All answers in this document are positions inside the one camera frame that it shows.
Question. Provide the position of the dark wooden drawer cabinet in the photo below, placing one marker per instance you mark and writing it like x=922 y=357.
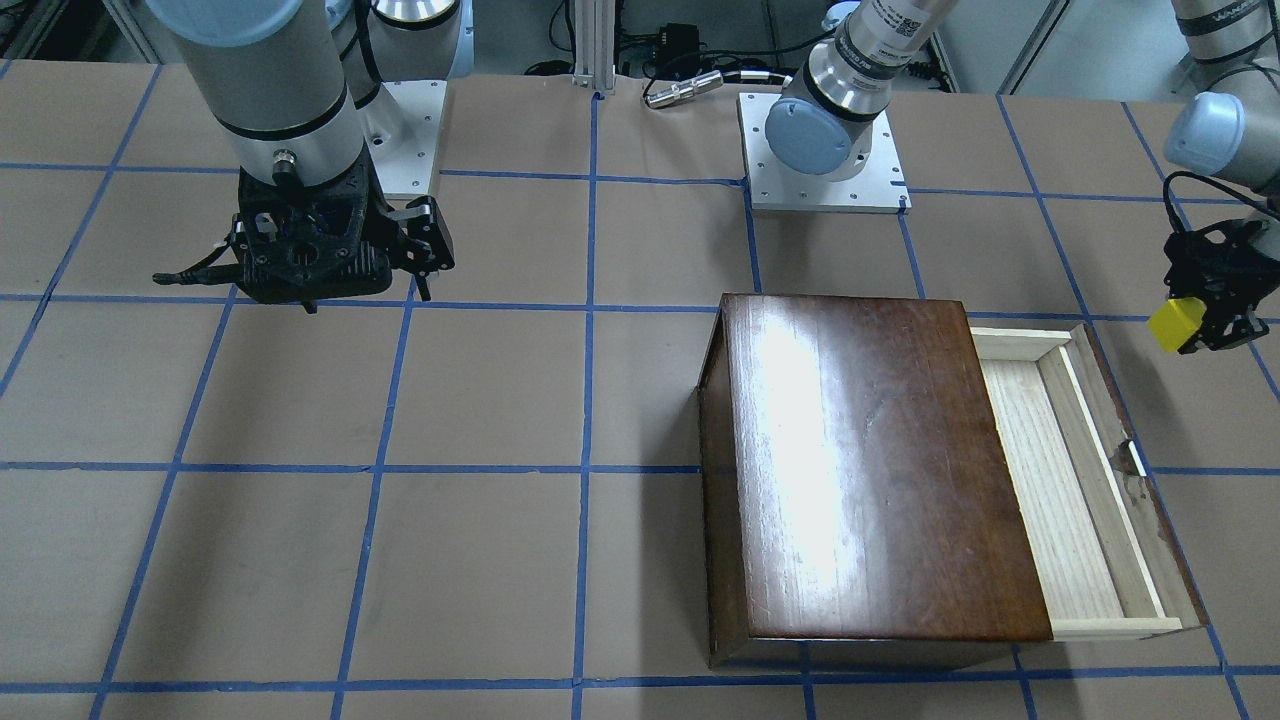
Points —
x=859 y=509

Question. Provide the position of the wooden drawer with white handle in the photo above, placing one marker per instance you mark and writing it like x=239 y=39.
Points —
x=1107 y=563

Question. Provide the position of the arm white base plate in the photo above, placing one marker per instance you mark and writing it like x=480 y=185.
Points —
x=800 y=158
x=403 y=127

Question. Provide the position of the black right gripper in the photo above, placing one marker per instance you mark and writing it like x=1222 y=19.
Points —
x=428 y=240

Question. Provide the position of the silver cylinder connector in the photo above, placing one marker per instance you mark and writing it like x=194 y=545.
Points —
x=683 y=91

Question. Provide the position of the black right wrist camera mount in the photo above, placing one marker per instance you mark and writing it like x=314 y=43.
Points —
x=297 y=245

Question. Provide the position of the black box behind table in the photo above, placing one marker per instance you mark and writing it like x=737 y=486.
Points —
x=675 y=43

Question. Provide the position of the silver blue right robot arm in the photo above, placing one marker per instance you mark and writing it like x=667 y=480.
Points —
x=285 y=79

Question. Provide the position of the yellow block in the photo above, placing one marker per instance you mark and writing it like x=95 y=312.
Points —
x=1177 y=323

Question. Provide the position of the aluminium frame post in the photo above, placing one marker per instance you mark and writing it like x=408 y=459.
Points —
x=594 y=45

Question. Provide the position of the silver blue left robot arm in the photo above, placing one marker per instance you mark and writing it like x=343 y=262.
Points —
x=1221 y=199

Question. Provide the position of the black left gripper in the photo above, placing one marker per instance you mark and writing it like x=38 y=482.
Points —
x=1243 y=303

